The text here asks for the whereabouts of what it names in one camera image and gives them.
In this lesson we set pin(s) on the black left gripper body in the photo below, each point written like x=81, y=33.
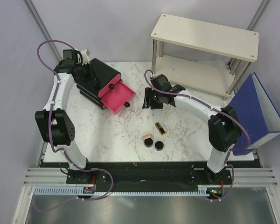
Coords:
x=86, y=73

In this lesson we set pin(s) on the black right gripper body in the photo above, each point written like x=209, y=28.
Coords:
x=152, y=99

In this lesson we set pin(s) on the black drawer organizer cabinet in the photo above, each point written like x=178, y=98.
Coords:
x=90, y=90

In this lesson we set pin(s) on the black round compact jar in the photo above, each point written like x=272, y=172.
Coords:
x=148, y=142
x=159, y=145

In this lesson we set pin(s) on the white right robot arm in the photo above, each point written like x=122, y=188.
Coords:
x=224, y=129

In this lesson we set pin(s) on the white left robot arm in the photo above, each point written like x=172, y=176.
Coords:
x=55, y=125

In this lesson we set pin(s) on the gold black lipstick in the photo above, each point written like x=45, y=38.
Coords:
x=160, y=129

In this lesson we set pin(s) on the beige two-tier shelf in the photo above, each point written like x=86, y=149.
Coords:
x=202, y=55

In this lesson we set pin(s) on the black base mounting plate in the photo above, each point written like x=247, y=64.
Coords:
x=193, y=173

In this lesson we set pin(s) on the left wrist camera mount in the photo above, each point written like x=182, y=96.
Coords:
x=83, y=56

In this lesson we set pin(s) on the blue ring binder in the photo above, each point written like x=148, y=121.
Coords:
x=256, y=113

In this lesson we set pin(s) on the white slotted cable duct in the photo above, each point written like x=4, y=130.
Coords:
x=92, y=191

